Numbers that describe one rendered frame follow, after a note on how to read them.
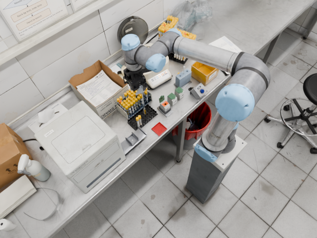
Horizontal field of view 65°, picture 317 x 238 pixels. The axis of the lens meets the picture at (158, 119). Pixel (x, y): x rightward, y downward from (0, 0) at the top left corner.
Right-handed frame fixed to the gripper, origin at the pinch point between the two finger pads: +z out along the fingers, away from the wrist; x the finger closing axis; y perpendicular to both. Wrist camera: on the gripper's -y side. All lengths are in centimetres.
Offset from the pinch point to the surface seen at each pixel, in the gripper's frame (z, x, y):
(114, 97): 14.4, -16.5, 8.3
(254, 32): 26, 2, -109
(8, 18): -35, -49, 31
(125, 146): 22.0, 8.8, 22.2
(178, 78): 16.0, -1.4, -29.8
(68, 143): -4.0, 1.7, 44.7
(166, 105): 18.6, 6.7, -11.7
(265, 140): 114, 55, -97
